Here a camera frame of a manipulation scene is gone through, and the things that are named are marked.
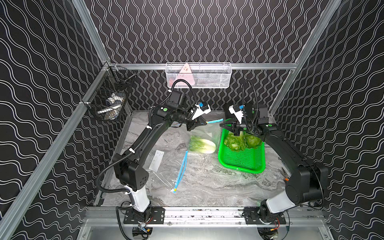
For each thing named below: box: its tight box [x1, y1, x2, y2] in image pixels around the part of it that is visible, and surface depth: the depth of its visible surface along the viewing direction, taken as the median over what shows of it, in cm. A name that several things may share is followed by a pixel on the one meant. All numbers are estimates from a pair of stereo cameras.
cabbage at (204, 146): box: [189, 135, 217, 154], surface depth 94 cm
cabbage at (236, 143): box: [224, 131, 249, 152], surface depth 96 cm
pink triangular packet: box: [176, 63, 196, 86], surface depth 92 cm
